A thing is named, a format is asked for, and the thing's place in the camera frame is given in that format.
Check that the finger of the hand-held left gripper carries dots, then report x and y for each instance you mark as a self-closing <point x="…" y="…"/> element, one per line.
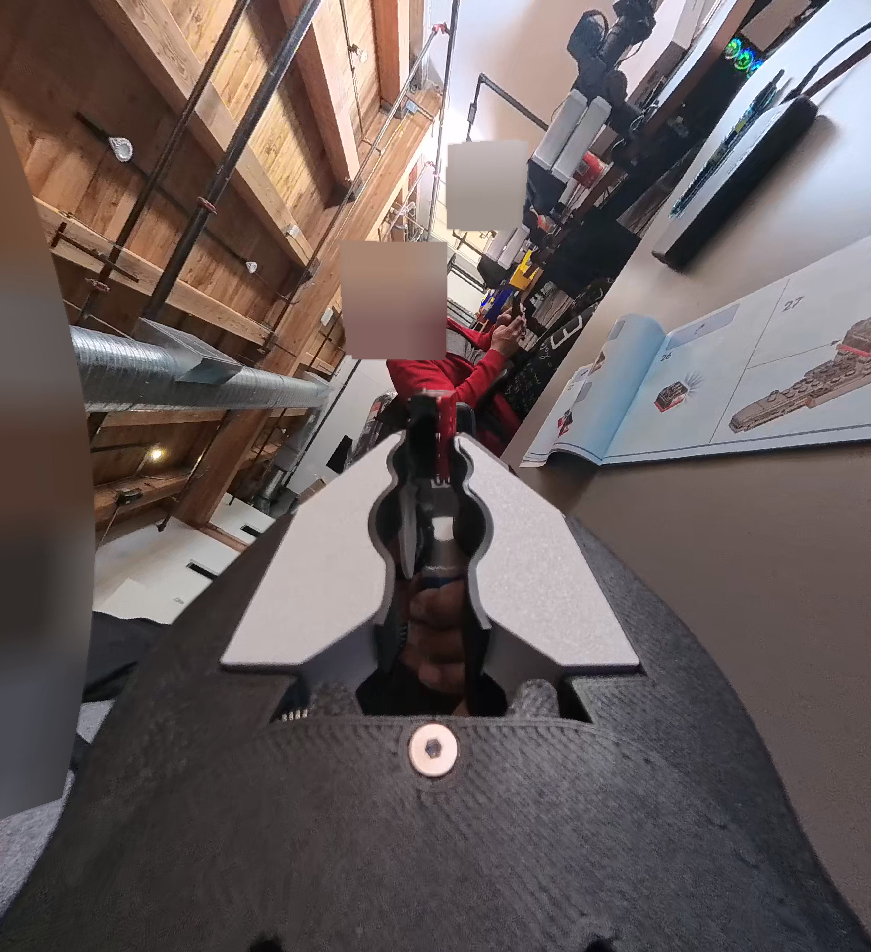
<point x="410" y="535"/>

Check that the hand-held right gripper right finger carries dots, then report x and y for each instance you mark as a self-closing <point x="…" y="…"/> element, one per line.
<point x="547" y="587"/>

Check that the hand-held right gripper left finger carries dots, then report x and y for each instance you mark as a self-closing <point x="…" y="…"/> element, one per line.
<point x="316" y="587"/>

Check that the red and clear brick assembly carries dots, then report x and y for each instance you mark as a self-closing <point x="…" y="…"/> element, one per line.
<point x="446" y="439"/>

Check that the grey-brown desk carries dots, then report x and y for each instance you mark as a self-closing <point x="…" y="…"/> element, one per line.
<point x="777" y="595"/>

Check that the person's left hand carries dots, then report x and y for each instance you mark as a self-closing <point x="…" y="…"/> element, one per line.
<point x="439" y="632"/>

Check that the black jacket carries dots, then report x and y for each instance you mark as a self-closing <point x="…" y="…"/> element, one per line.
<point x="123" y="654"/>

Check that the open instruction booklet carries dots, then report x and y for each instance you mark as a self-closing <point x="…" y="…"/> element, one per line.
<point x="666" y="416"/>

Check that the white box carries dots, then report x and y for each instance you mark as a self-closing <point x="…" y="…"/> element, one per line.
<point x="590" y="141"/>
<point x="558" y="134"/>

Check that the grey shirt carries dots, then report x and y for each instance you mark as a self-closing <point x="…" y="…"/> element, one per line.
<point x="4" y="892"/>

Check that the long black box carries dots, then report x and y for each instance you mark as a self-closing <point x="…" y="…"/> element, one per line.
<point x="740" y="186"/>

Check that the computer with lit fans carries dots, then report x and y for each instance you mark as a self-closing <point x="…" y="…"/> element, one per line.
<point x="740" y="56"/>

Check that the silver air duct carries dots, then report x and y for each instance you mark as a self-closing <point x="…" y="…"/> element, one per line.
<point x="182" y="372"/>

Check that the black video camera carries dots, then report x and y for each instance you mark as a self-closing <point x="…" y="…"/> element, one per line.
<point x="606" y="44"/>

